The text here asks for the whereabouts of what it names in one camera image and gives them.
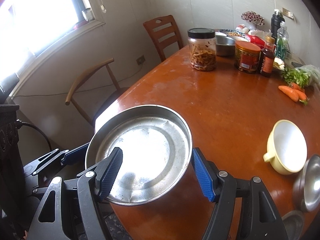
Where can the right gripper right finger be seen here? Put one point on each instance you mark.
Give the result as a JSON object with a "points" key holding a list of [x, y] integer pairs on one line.
{"points": [[219, 190]]}

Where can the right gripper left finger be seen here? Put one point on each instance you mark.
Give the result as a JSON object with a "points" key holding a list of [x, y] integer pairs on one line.
{"points": [[92, 188]]}

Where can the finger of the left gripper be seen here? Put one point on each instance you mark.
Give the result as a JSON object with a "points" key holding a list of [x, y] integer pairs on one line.
{"points": [[75, 155]]}

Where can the round metal pan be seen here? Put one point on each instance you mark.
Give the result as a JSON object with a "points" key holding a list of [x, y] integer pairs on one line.
{"points": [[157, 147]]}

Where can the yellow bowl with handle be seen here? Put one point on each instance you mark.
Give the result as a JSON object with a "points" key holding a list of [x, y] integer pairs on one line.
{"points": [[286, 148]]}

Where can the wide stainless steel bowl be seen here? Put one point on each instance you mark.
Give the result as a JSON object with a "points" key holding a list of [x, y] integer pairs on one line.
{"points": [[293, 222]]}

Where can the deep stainless steel bowl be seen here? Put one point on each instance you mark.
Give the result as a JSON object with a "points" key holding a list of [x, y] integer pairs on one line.
{"points": [[306, 187]]}

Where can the front orange carrot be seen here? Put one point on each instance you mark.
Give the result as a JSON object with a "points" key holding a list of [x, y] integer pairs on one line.
{"points": [[290, 92]]}

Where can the orange carrot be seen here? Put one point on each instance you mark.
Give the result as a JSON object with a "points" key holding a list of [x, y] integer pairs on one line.
{"points": [[301, 93], [290, 92]]}

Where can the rear orange carrot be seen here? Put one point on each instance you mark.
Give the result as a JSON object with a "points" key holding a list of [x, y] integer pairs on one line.
{"points": [[301, 93]]}

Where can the red lidded tin jar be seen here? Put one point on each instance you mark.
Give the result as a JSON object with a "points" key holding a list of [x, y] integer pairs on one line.
{"points": [[246, 56]]}

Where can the metal bowl behind jars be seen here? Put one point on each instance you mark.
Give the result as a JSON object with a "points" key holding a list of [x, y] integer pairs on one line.
{"points": [[225, 46]]}

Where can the brown sauce bottle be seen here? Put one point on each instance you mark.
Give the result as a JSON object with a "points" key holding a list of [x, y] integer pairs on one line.
{"points": [[267, 57]]}

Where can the bag of green vegetables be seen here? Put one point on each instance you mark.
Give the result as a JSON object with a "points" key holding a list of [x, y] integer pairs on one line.
{"points": [[304, 76]]}

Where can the window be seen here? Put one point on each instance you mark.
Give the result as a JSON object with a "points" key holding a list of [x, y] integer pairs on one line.
{"points": [[29, 27]]}

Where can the plastic jar with black lid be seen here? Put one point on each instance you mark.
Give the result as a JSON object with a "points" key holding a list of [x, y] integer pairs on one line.
{"points": [[202, 45]]}

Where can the red snack package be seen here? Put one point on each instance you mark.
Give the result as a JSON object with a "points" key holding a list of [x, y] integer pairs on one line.
{"points": [[255, 40]]}

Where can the brown wooden slat chair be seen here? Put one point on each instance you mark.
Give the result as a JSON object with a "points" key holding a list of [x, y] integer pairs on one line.
{"points": [[163, 32]]}

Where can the clear bottle with green contents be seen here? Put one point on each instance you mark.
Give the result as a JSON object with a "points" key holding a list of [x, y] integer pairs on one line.
{"points": [[282, 41]]}

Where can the black thermos bottle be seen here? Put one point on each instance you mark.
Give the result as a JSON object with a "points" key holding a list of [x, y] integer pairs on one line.
{"points": [[276, 20]]}

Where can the low wall outlet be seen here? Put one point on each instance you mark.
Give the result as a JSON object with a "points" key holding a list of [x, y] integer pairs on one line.
{"points": [[140, 60]]}

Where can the wall power socket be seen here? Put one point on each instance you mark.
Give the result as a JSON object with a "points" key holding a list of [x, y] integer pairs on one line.
{"points": [[288, 14]]}

